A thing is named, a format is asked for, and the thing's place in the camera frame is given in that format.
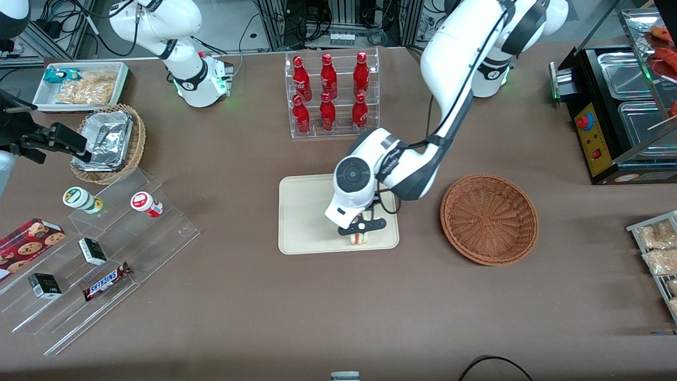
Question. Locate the aluminium frame rack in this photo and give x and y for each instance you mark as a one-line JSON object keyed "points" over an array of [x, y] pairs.
{"points": [[275, 24]]}

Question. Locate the light tan wicker basket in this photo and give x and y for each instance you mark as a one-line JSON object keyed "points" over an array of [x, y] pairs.
{"points": [[136, 143]]}

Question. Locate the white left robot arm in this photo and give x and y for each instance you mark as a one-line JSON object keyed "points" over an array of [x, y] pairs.
{"points": [[455, 53]]}

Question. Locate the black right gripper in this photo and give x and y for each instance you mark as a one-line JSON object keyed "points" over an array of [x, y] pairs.
{"points": [[17, 128]]}

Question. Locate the clear bag of pastry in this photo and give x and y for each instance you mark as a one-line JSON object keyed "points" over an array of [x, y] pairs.
{"points": [[673, 307], [671, 287], [656, 234], [661, 262]]}

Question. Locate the beige rectangular tray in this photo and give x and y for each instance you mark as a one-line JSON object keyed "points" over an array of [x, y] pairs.
{"points": [[304, 217]]}

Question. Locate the clear acrylic bottle rack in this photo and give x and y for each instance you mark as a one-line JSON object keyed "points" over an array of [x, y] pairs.
{"points": [[342, 127]]}

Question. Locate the clear acrylic stepped stand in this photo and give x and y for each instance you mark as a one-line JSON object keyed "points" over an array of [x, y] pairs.
{"points": [[148, 238]]}

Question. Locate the red lid cup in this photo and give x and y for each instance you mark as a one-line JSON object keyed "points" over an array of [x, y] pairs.
{"points": [[144, 203]]}

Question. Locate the teal snack packet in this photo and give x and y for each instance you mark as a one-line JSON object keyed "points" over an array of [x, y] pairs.
{"points": [[58, 75]]}

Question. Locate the Snickers chocolate bar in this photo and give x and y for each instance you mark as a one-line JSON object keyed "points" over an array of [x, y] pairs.
{"points": [[106, 282]]}

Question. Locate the green lid cup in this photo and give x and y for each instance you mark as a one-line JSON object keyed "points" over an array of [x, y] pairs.
{"points": [[79, 199]]}

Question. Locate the black food warmer cabinet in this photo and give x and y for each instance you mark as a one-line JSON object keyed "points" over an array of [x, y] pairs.
{"points": [[592, 140]]}

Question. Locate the silver foil container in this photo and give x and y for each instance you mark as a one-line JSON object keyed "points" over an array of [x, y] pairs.
{"points": [[108, 137]]}

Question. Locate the small grey box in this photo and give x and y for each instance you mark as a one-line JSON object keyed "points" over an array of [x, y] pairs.
{"points": [[345, 376]]}

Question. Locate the small black carton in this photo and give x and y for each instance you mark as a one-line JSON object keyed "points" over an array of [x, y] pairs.
{"points": [[45, 286], [92, 251]]}

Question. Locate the grey metal snack rack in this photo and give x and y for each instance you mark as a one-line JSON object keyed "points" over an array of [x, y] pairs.
{"points": [[634, 228]]}

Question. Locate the red cookie box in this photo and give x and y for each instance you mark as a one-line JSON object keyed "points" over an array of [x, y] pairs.
{"points": [[29, 243]]}

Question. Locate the brown round wicker basket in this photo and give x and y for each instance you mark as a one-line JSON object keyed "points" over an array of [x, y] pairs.
{"points": [[489, 219]]}

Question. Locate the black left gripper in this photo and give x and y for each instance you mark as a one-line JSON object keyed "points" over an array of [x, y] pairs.
{"points": [[375, 200]]}

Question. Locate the red cola bottle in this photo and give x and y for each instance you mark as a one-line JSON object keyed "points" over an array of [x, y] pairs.
{"points": [[327, 114], [328, 76], [360, 112], [361, 74], [301, 76], [301, 116]]}

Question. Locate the clear bag of crackers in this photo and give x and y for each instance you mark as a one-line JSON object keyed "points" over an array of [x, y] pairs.
{"points": [[100, 76], [84, 94]]}

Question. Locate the stainless steel pan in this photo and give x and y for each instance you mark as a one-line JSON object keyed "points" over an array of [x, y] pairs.
{"points": [[642, 129], [624, 74]]}

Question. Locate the triangular sandwich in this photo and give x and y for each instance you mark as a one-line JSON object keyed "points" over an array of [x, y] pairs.
{"points": [[358, 239]]}

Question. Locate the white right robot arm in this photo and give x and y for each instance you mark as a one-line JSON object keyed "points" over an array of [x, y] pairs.
{"points": [[185, 21]]}

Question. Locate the white plastic snack tray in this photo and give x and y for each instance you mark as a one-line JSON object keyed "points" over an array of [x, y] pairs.
{"points": [[45, 98]]}

